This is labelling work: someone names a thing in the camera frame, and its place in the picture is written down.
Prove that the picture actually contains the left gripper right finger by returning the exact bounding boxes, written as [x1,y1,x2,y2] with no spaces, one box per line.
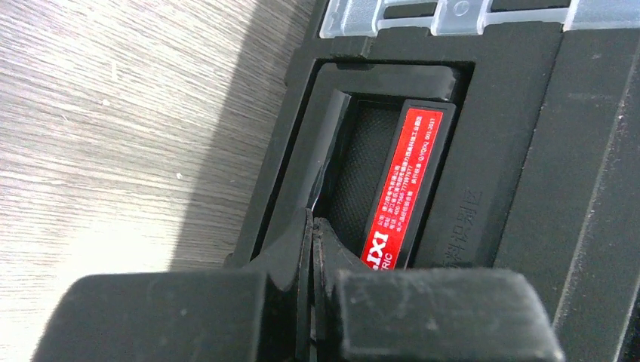
[312,218,565,361]

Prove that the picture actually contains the black plastic toolbox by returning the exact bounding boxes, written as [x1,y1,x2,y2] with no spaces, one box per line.
[230,1,639,361]

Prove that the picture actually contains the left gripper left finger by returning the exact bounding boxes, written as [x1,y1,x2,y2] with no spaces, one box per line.
[33,209,313,361]

